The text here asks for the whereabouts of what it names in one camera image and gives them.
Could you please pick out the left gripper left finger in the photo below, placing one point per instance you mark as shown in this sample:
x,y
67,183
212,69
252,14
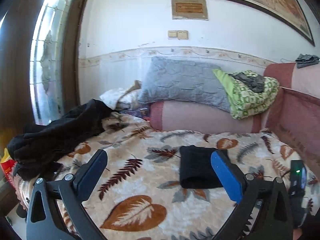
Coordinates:
x,y
44,219

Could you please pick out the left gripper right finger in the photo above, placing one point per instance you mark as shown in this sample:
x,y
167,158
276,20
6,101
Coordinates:
x,y
262,209

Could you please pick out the black pants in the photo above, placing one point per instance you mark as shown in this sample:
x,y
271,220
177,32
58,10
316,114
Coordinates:
x,y
196,171

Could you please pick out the black clothes pile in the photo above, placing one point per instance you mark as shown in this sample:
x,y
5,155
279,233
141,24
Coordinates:
x,y
40,147

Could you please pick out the pink sofa backrest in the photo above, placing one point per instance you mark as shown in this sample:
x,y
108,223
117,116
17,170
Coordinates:
x,y
293,117

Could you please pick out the red yellow bag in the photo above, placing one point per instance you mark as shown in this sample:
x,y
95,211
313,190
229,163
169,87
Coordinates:
x,y
7,166

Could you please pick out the leaf pattern fleece blanket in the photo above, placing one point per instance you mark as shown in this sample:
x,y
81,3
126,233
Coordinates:
x,y
139,196

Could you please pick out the green patterned folded quilt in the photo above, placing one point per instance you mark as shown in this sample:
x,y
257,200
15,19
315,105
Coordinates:
x,y
243,101

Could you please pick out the dark grey cloth on quilt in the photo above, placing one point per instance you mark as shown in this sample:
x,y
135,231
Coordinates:
x,y
255,83

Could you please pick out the grey cloth on sofa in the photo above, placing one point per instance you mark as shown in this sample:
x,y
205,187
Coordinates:
x,y
306,60

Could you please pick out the white crumpled cloth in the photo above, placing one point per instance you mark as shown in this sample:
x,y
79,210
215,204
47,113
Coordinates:
x,y
122,98

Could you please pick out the grey quilted pillow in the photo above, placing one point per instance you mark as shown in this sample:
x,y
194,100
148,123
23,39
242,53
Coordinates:
x,y
180,80

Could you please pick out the beige wall switches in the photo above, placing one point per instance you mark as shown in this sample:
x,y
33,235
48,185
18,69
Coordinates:
x,y
178,34

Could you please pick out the wall plaque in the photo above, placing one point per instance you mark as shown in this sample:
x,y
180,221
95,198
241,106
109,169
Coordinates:
x,y
189,10

